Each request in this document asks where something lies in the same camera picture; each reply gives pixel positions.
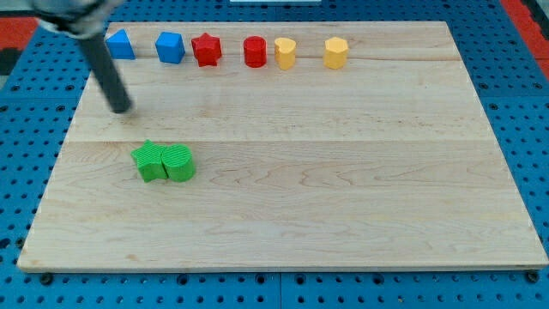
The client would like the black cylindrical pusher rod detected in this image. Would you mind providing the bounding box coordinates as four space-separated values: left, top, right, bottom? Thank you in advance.
78 33 132 113

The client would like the grey metallic tool mount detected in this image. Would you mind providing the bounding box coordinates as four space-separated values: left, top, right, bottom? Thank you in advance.
28 0 124 39

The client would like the blue triangular block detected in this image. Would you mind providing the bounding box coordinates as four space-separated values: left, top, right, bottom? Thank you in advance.
106 29 136 60

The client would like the blue cube block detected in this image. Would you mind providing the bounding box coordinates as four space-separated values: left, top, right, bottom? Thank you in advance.
155 32 185 64

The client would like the red star block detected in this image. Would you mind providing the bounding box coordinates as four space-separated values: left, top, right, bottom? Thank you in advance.
191 33 222 67

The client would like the green star block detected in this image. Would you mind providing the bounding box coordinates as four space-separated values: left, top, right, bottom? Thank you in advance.
130 140 167 183

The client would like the green cylinder block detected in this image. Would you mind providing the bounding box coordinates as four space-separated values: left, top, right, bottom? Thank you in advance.
161 144 196 182

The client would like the red cylinder block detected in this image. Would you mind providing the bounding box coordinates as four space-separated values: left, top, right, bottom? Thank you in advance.
243 36 267 68

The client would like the light wooden board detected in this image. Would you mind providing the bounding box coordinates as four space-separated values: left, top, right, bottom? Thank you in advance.
18 21 548 273

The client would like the yellow heart block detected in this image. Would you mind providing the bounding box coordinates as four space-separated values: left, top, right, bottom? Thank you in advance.
274 37 297 70

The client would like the yellow hexagon block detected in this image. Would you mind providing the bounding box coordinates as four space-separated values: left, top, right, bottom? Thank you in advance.
323 37 349 70

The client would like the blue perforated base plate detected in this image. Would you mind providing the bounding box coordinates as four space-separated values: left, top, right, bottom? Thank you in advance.
1 0 548 308

